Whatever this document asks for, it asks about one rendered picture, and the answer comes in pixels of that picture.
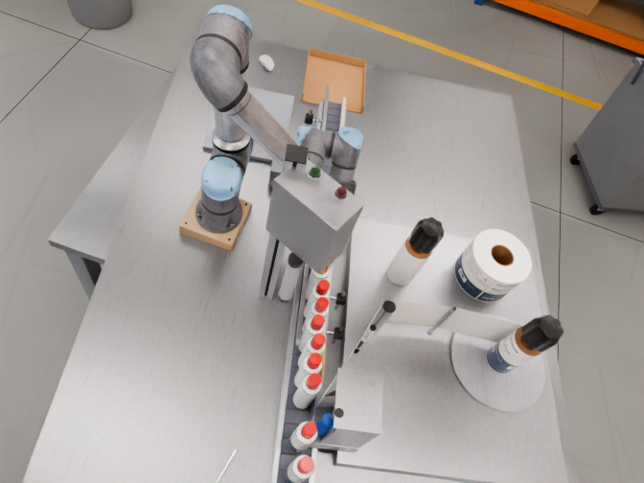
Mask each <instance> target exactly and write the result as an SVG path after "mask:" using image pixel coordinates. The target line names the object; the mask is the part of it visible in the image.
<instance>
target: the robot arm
mask: <svg viewBox="0 0 644 483"><path fill-rule="evenodd" d="M252 32H253V27H252V23H251V21H250V19H249V18H248V16H247V15H246V14H244V13H243V12H242V11H241V10H239V9H238V8H235V7H233V6H229V5H218V6H215V7H213V8H211V9H210V10H209V12H208V14H206V15H205V17H204V22H203V24H202V26H201V29H200V31H199V33H198V36H197V38H196V40H195V44H194V45H193V47H192V50H191V53H190V64H191V69H192V73H193V75H194V78H195V81H196V83H197V85H198V87H199V88H200V90H201V91H202V93H203V94H204V96H205V97H206V98H207V100H208V101H209V102H210V103H211V104H212V105H213V106H214V111H215V121H216V127H215V128H214V129H213V132H212V142H213V151H212V154H211V157H210V160H209V162H208V163H207V164H206V165H205V166H204V168H203V170H202V173H201V178H200V181H201V198H200V200H199V201H198V203H197V205H196V207H195V217H196V220H197V222H198V223H199V225H200V226H201V227H202V228H204V229H205V230H207V231H209V232H211V233H215V234H224V233H228V232H231V231H232V230H234V229H235V228H237V227H238V225H239V224H240V222H241V220H242V206H241V204H240V202H239V197H240V190H241V186H242V181H243V178H244V175H245V171H246V168H247V165H248V161H249V158H250V154H251V153H252V150H253V144H254V140H255V141H256V142H257V143H258V144H259V145H260V146H261V147H262V148H263V149H264V150H265V151H266V152H267V153H268V154H269V155H270V156H271V157H272V158H273V159H274V160H275V161H276V162H277V163H278V164H279V165H280V166H281V167H282V168H283V165H284V159H285V154H286V149H287V144H292V145H297V146H302V147H307V148H309V151H308V159H309V160H310V161H311V162H312V163H313V164H314V165H316V166H318V167H319V168H320V169H321V170H322V169H323V164H324V159H325V157H329V158H330V157H331V158H332V159H333V161H332V165H331V169H330V173H329V175H330V177H331V178H332V179H334V180H335V181H336V182H337V183H339V184H340V185H341V186H343V187H345V188H346V190H347V191H349V192H350V193H351V194H353V195H354V194H355V191H356V187H357V183H356V181H355V180H353V179H354V175H355V171H356V166H357V160H358V157H359V153H360V150H361V145H362V140H363V134H362V132H361V131H360V130H358V129H356V128H353V127H346V126H343V127H341V128H340V129H339V131H338V133H337V132H331V131H327V130H323V129H318V128H314V127H310V126H299V128H298V130H297V135H296V139H295V141H294V140H293V139H292V137H291V136H290V135H289V134H288V133H287V132H286V131H285V130H284V129H283V128H282V127H281V126H280V124H279V123H278V122H277V121H276V120H275V119H274V118H273V117H272V116H271V115H270V114H269V113H268V112H267V110H266V109H265V108H264V107H263V106H262V105H261V104H260V103H259V102H258V101H257V100H256V99H255V98H254V96H253V95H252V94H251V93H250V92H249V91H248V90H249V85H248V84H247V82H246V81H245V80H244V79H243V74H244V73H245V72H246V71H247V69H248V67H249V41H250V39H251V38H252V35H253V34H252ZM253 139H254V140H253Z"/></svg>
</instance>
